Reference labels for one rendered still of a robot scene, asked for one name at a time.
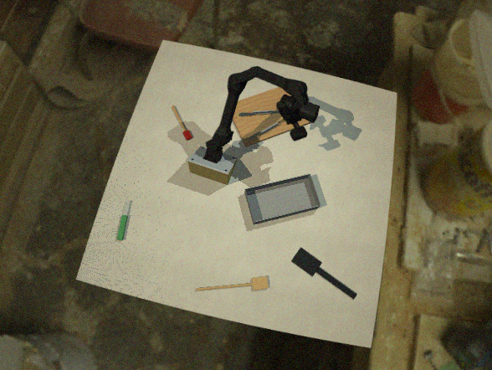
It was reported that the black spatula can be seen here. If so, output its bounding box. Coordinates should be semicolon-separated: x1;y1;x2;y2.
291;247;357;300

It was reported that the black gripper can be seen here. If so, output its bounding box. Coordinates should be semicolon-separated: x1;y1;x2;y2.
276;102;307;141

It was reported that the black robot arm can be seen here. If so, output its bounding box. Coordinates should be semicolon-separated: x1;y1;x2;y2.
203;66;320;163

